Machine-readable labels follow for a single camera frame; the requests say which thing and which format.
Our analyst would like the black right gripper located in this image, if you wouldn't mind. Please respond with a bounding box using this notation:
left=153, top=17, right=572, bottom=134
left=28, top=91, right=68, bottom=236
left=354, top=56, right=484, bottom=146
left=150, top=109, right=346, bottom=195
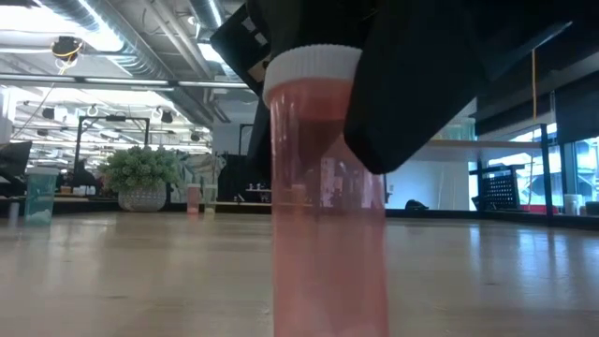
left=261, top=0, right=577, bottom=175

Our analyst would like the black perforated metal rack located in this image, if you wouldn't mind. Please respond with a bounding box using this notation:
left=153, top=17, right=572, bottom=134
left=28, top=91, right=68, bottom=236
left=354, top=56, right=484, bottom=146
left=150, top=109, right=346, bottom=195
left=469, top=163, right=526, bottom=212

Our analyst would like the wooden shelf with black frame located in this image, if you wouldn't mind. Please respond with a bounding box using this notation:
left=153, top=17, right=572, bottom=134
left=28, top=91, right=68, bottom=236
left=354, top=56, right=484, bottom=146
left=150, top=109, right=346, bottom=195
left=386, top=122, right=553, bottom=224

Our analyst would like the green plant in white pot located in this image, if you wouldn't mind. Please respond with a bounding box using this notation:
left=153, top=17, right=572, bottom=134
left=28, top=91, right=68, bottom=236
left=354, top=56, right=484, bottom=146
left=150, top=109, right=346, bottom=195
left=96, top=144, right=182, bottom=212

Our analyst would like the black metal frame stand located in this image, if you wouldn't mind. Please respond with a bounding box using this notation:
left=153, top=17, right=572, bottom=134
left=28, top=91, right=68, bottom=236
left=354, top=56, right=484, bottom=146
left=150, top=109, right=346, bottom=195
left=74, top=115, right=152, bottom=188

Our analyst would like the long ceiling light bar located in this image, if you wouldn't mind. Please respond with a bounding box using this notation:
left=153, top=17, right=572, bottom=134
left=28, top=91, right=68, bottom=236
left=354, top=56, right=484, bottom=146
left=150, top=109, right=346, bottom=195
left=0, top=72, right=252, bottom=91

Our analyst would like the small green medicine bottle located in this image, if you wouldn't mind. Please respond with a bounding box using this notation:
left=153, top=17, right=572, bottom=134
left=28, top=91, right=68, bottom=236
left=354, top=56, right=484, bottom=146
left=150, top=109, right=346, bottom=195
left=203, top=183, right=219, bottom=215

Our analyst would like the person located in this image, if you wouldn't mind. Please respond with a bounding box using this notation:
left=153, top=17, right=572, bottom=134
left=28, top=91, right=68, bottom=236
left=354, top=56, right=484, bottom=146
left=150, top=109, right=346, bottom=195
left=69, top=158, right=97, bottom=188

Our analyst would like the black monitor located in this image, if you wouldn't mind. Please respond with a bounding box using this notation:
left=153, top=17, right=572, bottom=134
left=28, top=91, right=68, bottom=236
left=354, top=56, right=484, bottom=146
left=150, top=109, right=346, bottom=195
left=0, top=139, right=33, bottom=178

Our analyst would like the small pink medicine bottle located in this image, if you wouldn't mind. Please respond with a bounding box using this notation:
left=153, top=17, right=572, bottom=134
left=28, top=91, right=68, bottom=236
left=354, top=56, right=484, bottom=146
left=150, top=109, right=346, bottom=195
left=185, top=183, right=202, bottom=215

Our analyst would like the patterned grey cloth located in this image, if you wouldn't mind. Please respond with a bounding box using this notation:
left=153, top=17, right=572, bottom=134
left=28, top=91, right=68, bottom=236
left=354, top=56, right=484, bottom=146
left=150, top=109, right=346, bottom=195
left=180, top=152, right=226, bottom=188

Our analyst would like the black yellow ceiling cable reel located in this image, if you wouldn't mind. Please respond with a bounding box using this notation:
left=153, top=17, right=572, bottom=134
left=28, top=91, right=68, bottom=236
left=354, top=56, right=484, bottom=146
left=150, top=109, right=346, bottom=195
left=50, top=35, right=85, bottom=62

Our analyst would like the white plastic tub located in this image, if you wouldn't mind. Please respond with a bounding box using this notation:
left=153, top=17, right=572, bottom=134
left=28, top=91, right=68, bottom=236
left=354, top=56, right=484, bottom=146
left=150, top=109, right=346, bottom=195
left=563, top=193, right=585, bottom=216

